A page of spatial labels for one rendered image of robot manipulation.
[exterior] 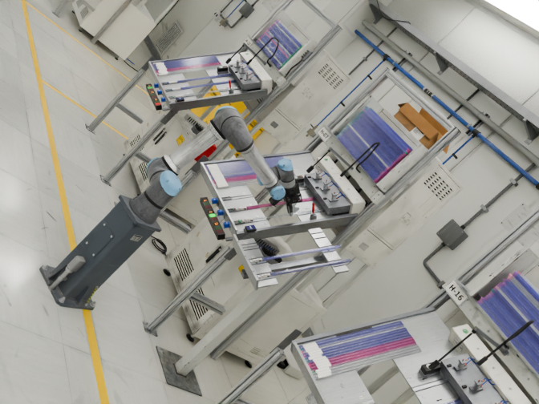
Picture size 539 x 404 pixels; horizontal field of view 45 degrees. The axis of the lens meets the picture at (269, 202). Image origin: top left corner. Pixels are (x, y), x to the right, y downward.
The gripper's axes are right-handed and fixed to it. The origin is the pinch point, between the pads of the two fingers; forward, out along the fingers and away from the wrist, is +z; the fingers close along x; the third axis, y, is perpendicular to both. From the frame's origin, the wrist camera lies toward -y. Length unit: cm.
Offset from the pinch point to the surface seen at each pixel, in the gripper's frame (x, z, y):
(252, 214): 5.5, -4.1, -19.2
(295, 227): -10.0, 1.3, -0.7
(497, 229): 21, 104, 157
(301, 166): 45, 8, 25
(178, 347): -17, 50, -80
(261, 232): -10.0, -4.2, -19.7
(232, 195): 25.1, -5.4, -24.0
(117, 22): 460, 60, -30
